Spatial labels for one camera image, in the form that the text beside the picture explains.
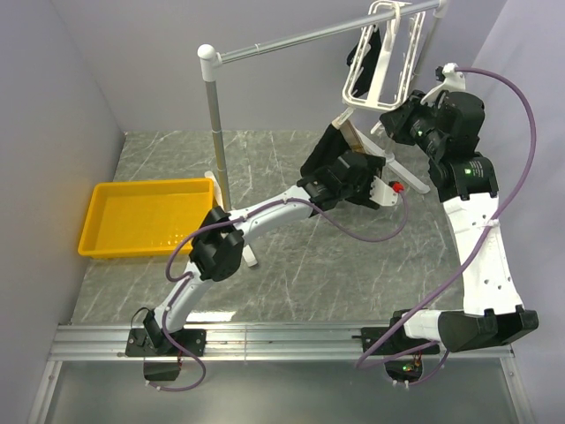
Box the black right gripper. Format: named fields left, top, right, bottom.
left=379, top=90, right=446, bottom=158

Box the white clip hanger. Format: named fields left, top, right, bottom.
left=337, top=1, right=426, bottom=122

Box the black underwear with beige waistband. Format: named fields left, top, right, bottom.
left=299, top=118, right=368, bottom=177

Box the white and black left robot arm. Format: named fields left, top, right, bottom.
left=143, top=150, right=385, bottom=355

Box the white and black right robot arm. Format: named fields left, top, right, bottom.
left=380, top=90, right=539, bottom=353

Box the black garment on hanger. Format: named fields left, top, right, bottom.
left=352, top=29, right=381, bottom=98

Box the white and silver drying rack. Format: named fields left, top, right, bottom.
left=196, top=0, right=453, bottom=269

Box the yellow plastic tray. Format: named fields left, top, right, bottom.
left=78, top=178, right=215, bottom=259

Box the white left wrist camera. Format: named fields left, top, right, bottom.
left=369, top=177, right=399, bottom=208

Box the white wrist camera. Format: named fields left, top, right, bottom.
left=420, top=63, right=466, bottom=105
left=369, top=177, right=399, bottom=208

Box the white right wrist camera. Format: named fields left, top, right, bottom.
left=420, top=63, right=466, bottom=105

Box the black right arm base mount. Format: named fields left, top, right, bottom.
left=353, top=326, right=427, bottom=356

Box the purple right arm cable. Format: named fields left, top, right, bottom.
left=355, top=65, right=539, bottom=387

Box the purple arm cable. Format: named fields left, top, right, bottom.
left=165, top=185, right=410, bottom=393
left=355, top=65, right=539, bottom=387

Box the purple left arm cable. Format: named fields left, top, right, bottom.
left=165, top=185, right=410, bottom=393

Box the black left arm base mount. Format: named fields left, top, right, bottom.
left=124, top=328, right=207, bottom=358

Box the aluminium rail frame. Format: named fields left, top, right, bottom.
left=30, top=322, right=534, bottom=423

